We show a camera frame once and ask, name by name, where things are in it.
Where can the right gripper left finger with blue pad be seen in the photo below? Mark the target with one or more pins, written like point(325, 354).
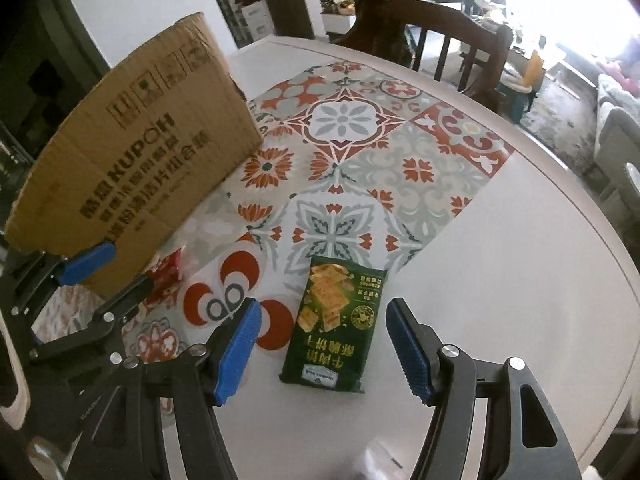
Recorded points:
point(123, 436)

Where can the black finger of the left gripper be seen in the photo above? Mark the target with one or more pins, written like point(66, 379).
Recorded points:
point(106, 322)

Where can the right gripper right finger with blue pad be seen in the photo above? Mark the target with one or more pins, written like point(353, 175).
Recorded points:
point(523, 438)

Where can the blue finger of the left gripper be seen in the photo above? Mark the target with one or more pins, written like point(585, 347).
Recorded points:
point(75, 270)

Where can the green cracker snack bag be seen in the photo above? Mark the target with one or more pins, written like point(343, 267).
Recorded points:
point(334, 326)

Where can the person's hand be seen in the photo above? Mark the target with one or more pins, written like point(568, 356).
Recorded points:
point(15, 395)

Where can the red snack packet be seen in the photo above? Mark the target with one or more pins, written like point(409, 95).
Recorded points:
point(166, 275)

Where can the brown cardboard box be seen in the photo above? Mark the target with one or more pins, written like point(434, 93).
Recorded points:
point(134, 158)

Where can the patterned tile table runner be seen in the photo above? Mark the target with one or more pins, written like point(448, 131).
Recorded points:
point(354, 165)

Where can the white storage boxes stack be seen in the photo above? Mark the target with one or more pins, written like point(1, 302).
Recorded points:
point(248, 20)

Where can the green small stool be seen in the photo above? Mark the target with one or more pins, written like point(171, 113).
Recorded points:
point(516, 97)

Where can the dark wooden chair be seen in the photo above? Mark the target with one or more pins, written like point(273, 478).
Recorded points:
point(404, 31)

